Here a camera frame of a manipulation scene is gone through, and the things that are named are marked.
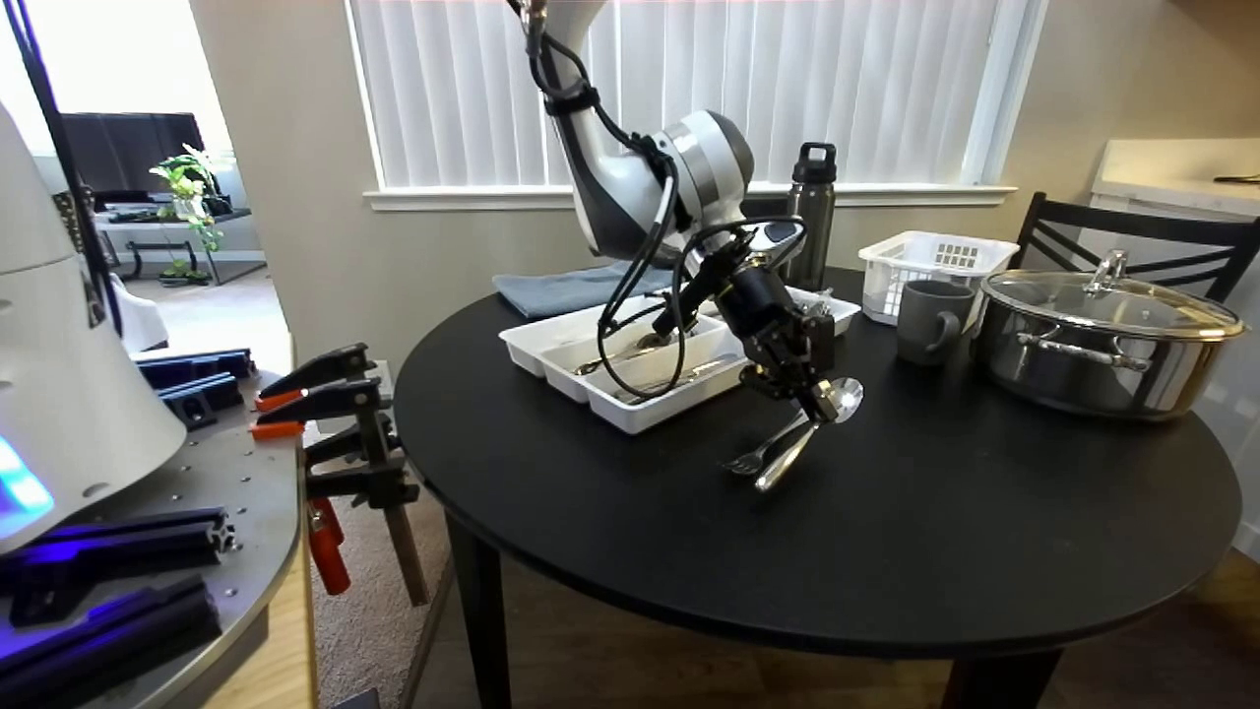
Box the black wooden chair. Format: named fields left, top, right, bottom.
left=1012, top=192, right=1260, bottom=301

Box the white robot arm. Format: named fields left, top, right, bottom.
left=508, top=0, right=861, bottom=492

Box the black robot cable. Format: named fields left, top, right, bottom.
left=523, top=23, right=739, bottom=403

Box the black television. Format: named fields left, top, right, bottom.
left=64, top=112, right=203, bottom=200

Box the silver spoon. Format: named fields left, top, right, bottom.
left=756, top=376, right=867, bottom=492

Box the steel pot with lid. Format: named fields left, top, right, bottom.
left=978, top=257, right=1243, bottom=421

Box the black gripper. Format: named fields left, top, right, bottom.
left=682, top=227, right=835, bottom=480

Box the white robot base cone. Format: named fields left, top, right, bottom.
left=0, top=111, right=187, bottom=551

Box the orange black clamp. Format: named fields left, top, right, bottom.
left=304, top=451, right=428, bottom=607
left=248, top=342, right=382, bottom=442

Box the round black table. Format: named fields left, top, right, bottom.
left=392, top=296, right=1241, bottom=709

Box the white plastic basket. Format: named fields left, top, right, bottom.
left=859, top=233, right=1017, bottom=328

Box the green potted plant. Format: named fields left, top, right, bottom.
left=155, top=147, right=224, bottom=284

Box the blue folded cloth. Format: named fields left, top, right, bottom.
left=491, top=263, right=622, bottom=320

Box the dark steel water bottle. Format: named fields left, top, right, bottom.
left=786, top=140, right=835, bottom=287

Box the grey ceramic mug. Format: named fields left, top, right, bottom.
left=896, top=280, right=978, bottom=367

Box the white cutlery tray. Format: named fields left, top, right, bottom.
left=499, top=287, right=859, bottom=431

